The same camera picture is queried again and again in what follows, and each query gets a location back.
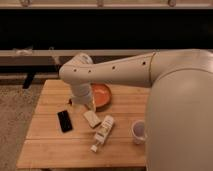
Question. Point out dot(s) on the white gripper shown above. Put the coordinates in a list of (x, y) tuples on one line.
[(82, 94)]

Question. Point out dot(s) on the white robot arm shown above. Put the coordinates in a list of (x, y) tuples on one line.
[(179, 110)]

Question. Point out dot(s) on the orange plate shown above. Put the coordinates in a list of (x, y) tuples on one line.
[(102, 95)]

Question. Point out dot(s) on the white plastic bottle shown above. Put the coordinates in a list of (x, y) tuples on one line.
[(103, 132)]

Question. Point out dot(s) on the black phone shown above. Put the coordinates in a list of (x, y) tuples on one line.
[(64, 120)]

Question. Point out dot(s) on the wooden table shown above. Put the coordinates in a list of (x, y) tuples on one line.
[(46, 146)]

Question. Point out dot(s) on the clear plastic cup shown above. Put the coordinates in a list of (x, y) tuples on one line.
[(138, 132)]

